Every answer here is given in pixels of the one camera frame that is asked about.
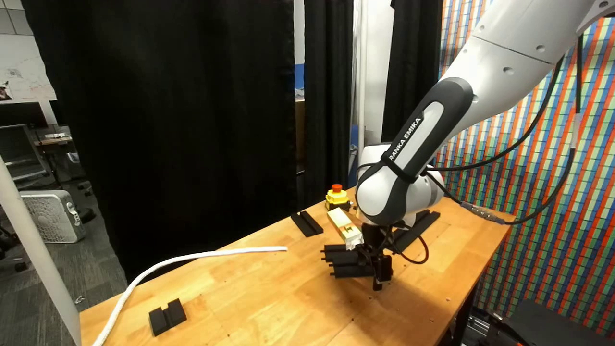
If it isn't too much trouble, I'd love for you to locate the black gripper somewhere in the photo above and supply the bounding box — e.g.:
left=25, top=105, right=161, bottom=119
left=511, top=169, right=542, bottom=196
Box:
left=361, top=223, right=394, bottom=292

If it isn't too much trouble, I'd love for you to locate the thick white cable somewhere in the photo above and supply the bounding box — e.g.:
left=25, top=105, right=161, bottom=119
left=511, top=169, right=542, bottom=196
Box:
left=92, top=244, right=290, bottom=346

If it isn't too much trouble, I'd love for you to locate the white vertical post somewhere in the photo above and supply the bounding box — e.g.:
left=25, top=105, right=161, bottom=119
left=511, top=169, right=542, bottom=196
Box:
left=352, top=0, right=394, bottom=152

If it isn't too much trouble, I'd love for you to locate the white metal pole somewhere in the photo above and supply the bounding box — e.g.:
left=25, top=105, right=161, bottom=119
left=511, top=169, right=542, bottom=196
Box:
left=0, top=159, right=82, bottom=346

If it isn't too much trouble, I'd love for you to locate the multicolour patterned backdrop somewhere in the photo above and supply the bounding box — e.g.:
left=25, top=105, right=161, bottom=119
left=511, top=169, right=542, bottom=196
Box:
left=434, top=0, right=615, bottom=342

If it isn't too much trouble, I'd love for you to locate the yellow emergency stop button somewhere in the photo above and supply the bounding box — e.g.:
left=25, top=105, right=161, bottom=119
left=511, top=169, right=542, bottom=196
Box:
left=323, top=182, right=352, bottom=211

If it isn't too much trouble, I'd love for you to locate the small black slotted block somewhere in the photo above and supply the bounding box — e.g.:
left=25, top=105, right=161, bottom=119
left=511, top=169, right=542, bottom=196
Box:
left=148, top=298, right=188, bottom=338

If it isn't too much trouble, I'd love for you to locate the black curtain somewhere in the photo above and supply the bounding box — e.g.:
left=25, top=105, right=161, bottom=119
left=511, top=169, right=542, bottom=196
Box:
left=302, top=0, right=355, bottom=205
left=21, top=0, right=298, bottom=280
left=382, top=0, right=496, bottom=146

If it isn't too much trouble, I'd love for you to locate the black case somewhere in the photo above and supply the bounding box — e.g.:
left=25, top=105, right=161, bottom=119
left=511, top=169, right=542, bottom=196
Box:
left=459, top=298, right=615, bottom=346

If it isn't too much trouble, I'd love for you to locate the grey perforated box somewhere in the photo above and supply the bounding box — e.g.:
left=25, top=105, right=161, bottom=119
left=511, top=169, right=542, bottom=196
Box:
left=17, top=188, right=86, bottom=246

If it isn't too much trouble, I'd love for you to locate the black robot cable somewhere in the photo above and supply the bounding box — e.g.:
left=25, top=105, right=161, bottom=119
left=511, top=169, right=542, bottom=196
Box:
left=425, top=55, right=567, bottom=173
left=425, top=146, right=576, bottom=227

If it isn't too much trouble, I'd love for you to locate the dark monitor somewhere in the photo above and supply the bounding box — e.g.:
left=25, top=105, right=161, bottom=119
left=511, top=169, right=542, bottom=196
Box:
left=0, top=123, right=52, bottom=186

